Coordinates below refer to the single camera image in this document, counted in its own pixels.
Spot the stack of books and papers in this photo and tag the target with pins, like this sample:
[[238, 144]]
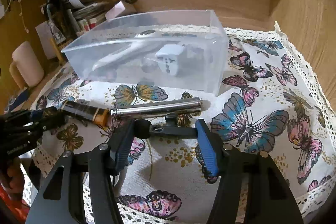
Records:
[[86, 14]]

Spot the dark wine bottle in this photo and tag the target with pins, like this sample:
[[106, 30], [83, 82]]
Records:
[[59, 22]]

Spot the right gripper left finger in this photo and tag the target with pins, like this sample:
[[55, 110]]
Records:
[[60, 198]]

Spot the cream pillar candle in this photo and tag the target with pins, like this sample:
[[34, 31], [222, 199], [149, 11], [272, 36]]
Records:
[[25, 68]]

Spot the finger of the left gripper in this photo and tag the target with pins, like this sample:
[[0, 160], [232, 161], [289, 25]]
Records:
[[47, 119]]

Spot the white handheld thermometer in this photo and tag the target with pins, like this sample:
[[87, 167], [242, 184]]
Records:
[[145, 42]]

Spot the clear plastic storage box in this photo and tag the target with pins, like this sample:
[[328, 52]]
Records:
[[199, 31]]

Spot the silver metal flashlight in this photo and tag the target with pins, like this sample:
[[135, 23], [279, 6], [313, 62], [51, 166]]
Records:
[[159, 109]]

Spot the dark perfume bottle gold cap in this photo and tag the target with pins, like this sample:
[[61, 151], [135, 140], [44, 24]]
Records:
[[95, 115]]

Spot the person's left hand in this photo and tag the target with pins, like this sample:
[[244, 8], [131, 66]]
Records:
[[13, 180]]

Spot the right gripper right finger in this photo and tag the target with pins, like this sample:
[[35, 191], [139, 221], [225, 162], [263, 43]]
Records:
[[269, 198]]

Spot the small black clip microphone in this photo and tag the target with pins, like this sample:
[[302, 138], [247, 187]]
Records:
[[144, 129]]

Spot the butterfly print lace cloth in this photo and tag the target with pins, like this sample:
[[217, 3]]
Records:
[[166, 179]]

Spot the white travel plug adapter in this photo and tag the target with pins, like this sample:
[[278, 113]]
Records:
[[170, 58]]

